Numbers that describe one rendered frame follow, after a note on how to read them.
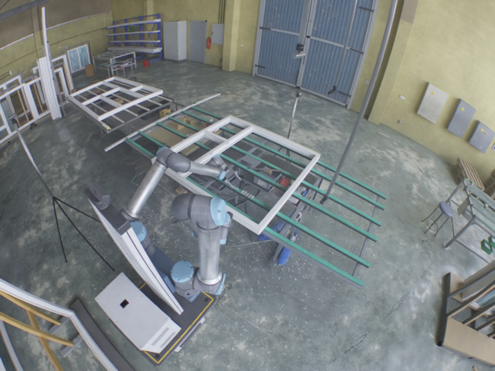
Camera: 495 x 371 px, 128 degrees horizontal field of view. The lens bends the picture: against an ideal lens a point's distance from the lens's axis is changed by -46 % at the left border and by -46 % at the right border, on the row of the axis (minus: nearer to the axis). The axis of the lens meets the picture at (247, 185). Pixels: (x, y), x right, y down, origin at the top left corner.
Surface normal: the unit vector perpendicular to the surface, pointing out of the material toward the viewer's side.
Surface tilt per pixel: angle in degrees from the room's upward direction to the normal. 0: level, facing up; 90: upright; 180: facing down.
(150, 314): 0
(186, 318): 0
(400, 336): 0
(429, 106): 90
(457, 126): 90
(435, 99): 90
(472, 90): 90
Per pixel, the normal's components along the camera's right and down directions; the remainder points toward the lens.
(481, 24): -0.58, 0.53
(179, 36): 0.81, 0.46
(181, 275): 0.00, -0.73
